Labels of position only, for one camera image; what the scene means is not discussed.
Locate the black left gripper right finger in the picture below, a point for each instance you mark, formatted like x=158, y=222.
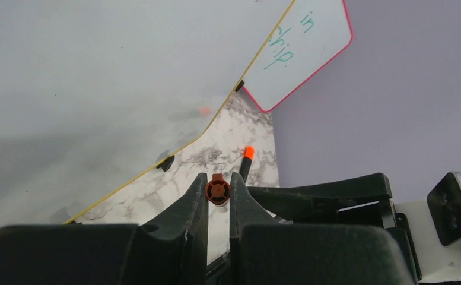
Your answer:
x=265, y=250

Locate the black orange highlighter marker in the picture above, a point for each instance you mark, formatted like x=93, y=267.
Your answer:
x=246, y=162

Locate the yellow framed whiteboard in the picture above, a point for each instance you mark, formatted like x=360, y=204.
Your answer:
x=93, y=93

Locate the pink framed whiteboard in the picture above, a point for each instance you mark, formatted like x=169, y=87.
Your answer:
x=308, y=37

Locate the white brown whiteboard marker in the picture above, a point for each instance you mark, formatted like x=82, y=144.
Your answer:
x=218, y=190

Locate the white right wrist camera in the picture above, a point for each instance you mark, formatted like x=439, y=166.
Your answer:
x=435, y=225

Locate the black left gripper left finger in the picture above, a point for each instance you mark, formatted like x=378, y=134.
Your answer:
x=171, y=248

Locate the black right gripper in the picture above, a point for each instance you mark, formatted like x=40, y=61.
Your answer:
x=365, y=200

